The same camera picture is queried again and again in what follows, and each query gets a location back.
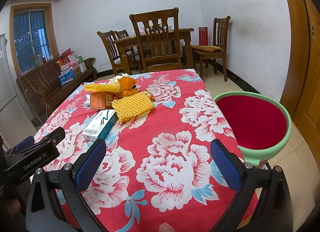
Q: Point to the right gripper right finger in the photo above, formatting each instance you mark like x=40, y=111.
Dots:
x=228, y=164

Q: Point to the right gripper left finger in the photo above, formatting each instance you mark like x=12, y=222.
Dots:
x=87, y=165

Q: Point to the white green carton box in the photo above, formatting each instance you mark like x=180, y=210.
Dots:
x=100, y=126

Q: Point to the orange small carton box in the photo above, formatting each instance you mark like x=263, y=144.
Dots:
x=101, y=100

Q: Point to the white paper ball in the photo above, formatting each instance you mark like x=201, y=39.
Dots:
x=115, y=79

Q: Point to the orange mesh bag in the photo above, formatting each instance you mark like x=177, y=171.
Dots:
x=127, y=87

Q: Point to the person's left hand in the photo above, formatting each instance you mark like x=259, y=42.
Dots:
x=13, y=207

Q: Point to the red bucket green rim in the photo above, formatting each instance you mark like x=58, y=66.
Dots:
x=261, y=126

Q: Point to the red floral tablecloth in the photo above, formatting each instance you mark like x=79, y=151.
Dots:
x=157, y=167

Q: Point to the wooden bench sofa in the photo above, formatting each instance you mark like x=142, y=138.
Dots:
x=43, y=91

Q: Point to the wooden door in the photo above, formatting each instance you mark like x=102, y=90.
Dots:
x=306, y=116

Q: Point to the blue white box on bench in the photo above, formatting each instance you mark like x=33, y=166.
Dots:
x=66, y=76

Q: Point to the pile of gift boxes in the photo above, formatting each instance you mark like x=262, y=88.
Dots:
x=69, y=60

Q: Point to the yellow seat cushion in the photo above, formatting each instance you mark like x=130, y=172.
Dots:
x=207, y=48

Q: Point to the left wooden dining chair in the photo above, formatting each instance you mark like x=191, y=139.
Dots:
x=114, y=55

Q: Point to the wooden dining table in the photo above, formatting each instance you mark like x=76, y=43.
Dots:
x=158, y=51

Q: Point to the red gift box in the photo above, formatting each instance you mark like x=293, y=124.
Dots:
x=203, y=36

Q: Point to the near wooden dining chair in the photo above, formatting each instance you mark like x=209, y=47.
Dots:
x=159, y=29

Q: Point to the wooden door frame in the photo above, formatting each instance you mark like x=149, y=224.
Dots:
x=299, y=55

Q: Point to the window with wooden frame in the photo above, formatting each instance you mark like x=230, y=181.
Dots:
x=32, y=36

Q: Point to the right wooden chair by wall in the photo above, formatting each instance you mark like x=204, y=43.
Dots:
x=220, y=34

